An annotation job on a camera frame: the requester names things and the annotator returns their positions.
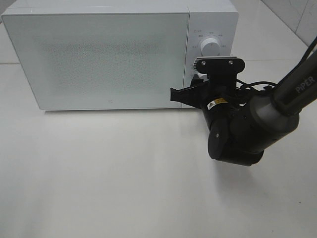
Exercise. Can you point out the white microwave door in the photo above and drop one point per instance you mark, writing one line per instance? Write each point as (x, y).
(101, 61)

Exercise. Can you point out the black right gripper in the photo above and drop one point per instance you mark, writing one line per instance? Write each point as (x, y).
(221, 86)

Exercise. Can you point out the white microwave oven body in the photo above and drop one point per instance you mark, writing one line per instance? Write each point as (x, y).
(216, 18)

